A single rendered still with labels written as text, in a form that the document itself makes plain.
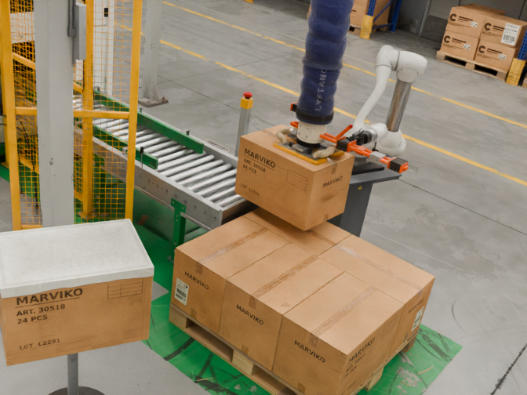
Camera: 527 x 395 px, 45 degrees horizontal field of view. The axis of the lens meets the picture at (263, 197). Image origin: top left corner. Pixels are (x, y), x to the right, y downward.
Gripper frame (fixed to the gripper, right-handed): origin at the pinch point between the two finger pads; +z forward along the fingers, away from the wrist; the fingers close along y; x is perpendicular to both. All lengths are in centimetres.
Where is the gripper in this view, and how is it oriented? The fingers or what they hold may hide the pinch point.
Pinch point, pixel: (347, 144)
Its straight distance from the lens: 372.2
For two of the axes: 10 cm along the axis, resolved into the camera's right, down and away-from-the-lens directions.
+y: -1.3, 8.7, 4.7
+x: -7.6, -3.9, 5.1
